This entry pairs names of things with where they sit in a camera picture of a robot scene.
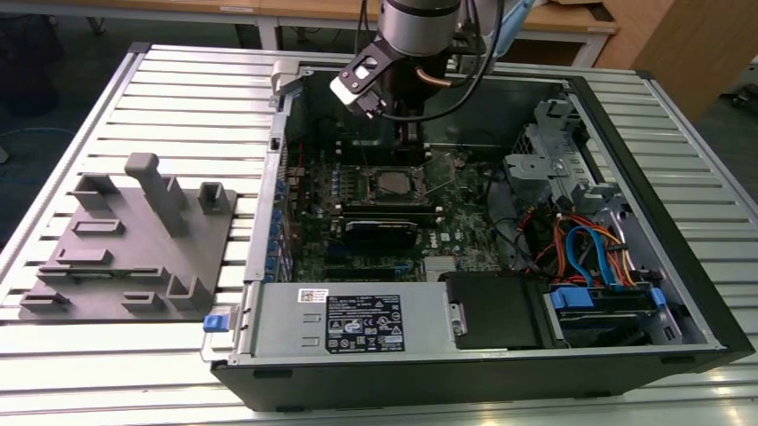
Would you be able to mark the silver CPU plate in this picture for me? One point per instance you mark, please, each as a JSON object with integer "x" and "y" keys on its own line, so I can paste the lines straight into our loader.
{"x": 395, "y": 183}

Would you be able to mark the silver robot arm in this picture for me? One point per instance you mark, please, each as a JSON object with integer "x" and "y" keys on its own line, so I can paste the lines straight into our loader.
{"x": 418, "y": 26}

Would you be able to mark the black RAM slot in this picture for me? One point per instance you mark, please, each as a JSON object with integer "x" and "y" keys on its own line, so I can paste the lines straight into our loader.
{"x": 385, "y": 215}
{"x": 375, "y": 150}
{"x": 385, "y": 206}
{"x": 375, "y": 158}

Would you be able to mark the CPU socket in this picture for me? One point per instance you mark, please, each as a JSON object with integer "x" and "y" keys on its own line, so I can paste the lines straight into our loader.
{"x": 373, "y": 197}

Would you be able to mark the black plastic drive cover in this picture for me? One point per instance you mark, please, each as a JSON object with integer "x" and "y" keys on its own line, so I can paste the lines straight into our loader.
{"x": 498, "y": 310}

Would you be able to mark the grey case release latch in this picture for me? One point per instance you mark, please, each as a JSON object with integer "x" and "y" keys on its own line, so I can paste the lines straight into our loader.
{"x": 284, "y": 77}

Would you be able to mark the silver metal drive cage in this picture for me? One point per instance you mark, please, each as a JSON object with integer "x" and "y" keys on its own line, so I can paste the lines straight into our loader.
{"x": 533, "y": 171}

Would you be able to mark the green motherboard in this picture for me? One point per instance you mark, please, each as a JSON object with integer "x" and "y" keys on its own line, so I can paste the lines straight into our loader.
{"x": 467, "y": 222}

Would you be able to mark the silver chipset heatsink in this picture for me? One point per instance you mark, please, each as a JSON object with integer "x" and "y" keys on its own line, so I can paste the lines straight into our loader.
{"x": 441, "y": 264}

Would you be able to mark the wooden cabinet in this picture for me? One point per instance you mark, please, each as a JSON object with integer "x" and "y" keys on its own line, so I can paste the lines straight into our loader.
{"x": 698, "y": 53}

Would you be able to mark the hard disk in blue carrier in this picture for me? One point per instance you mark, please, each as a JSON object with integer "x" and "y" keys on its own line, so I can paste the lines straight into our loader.
{"x": 571, "y": 299}

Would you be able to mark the silver power supply unit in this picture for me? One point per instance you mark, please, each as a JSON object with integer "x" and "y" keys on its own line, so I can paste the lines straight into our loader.
{"x": 278, "y": 319}

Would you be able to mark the grey parts rack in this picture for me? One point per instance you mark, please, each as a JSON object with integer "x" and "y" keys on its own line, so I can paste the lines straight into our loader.
{"x": 148, "y": 266}

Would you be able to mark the blue plastic case latch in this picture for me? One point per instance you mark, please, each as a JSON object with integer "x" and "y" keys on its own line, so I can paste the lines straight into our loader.
{"x": 214, "y": 323}

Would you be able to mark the black PC case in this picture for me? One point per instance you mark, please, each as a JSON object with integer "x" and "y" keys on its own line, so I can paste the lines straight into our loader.
{"x": 414, "y": 386}

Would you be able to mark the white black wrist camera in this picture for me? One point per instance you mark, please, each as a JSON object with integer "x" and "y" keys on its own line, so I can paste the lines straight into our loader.
{"x": 358, "y": 75}

